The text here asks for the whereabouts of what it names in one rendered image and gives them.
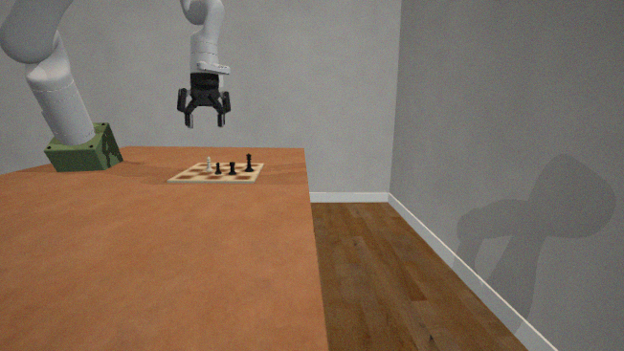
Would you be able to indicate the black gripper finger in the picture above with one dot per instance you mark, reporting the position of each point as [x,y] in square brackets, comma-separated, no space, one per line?
[181,105]
[218,107]

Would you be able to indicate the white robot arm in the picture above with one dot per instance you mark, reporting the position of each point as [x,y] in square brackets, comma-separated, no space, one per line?
[29,35]

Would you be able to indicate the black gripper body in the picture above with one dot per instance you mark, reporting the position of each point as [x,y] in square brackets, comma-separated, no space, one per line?
[204,83]

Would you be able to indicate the brown and cream chessboard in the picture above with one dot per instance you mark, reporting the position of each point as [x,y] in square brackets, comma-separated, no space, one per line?
[198,174]

